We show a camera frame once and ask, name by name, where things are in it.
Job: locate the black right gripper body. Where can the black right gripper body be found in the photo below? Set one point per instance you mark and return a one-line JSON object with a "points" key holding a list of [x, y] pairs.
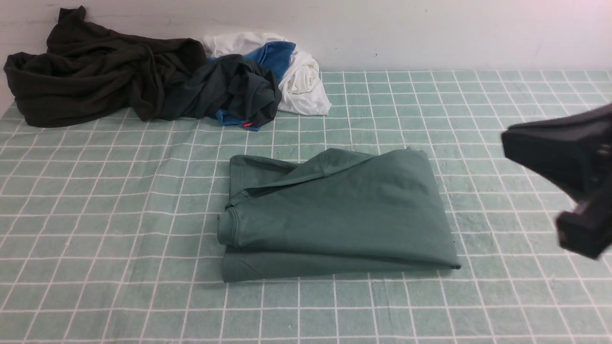
{"points": [[573, 152]]}

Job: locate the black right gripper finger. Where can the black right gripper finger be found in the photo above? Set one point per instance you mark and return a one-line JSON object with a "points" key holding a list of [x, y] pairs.
{"points": [[586, 230]]}

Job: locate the green long sleeve shirt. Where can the green long sleeve shirt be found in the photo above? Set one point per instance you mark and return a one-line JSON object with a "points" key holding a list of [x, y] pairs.
{"points": [[339, 212]]}

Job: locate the white crumpled garment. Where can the white crumpled garment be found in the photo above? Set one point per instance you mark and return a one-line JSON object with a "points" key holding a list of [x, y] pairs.
{"points": [[302, 88]]}

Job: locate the blue crumpled garment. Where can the blue crumpled garment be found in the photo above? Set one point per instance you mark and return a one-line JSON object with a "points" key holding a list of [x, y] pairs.
{"points": [[276, 57]]}

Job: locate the dark teal crumpled garment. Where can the dark teal crumpled garment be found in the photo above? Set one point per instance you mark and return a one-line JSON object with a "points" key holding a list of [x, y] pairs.
{"points": [[244, 89]]}

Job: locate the green checkered tablecloth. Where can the green checkered tablecloth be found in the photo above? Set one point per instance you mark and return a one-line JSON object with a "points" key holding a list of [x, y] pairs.
{"points": [[108, 229]]}

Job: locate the dark olive crumpled garment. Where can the dark olive crumpled garment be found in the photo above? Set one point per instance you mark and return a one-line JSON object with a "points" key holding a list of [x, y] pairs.
{"points": [[89, 72]]}

